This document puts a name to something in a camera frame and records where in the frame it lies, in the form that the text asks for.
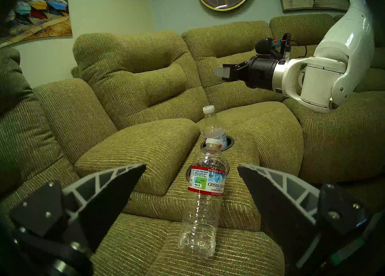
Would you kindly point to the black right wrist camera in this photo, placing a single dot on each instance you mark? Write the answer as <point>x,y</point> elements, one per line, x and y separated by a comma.
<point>264,46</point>

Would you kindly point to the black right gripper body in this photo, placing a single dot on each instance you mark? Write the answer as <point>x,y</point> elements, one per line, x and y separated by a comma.
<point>261,73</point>

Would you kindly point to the colourful boats wall painting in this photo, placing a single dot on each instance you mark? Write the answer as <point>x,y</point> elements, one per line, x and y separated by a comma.
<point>45,13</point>

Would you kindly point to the olive green fabric sofa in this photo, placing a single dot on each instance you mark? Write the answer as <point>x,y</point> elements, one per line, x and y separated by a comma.
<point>135,67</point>

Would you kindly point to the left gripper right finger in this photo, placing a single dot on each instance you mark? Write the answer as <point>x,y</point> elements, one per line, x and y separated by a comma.
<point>279,209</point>

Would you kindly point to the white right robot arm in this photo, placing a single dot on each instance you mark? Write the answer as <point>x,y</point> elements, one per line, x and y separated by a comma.
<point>346,37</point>

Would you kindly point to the clear red-banded water bottle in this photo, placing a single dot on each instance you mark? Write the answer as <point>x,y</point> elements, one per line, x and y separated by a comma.
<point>201,206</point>

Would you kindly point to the clear blue-labelled plastic bottle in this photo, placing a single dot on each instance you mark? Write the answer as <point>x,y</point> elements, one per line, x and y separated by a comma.
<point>212,125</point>

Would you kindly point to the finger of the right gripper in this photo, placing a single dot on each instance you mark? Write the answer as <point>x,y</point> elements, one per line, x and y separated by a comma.
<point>231,73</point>

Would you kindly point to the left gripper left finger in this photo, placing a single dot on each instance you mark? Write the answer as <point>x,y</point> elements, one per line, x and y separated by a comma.
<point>99,206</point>

